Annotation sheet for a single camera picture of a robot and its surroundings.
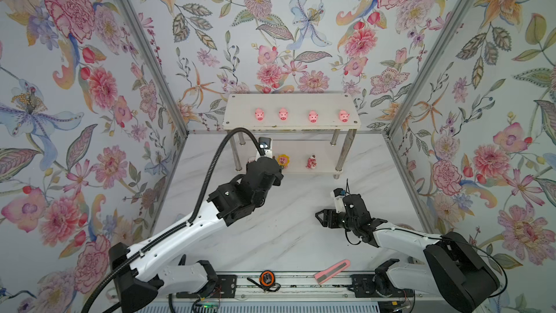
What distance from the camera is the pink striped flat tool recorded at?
77 cm

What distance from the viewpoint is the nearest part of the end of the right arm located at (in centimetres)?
66

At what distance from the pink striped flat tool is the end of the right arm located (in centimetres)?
14
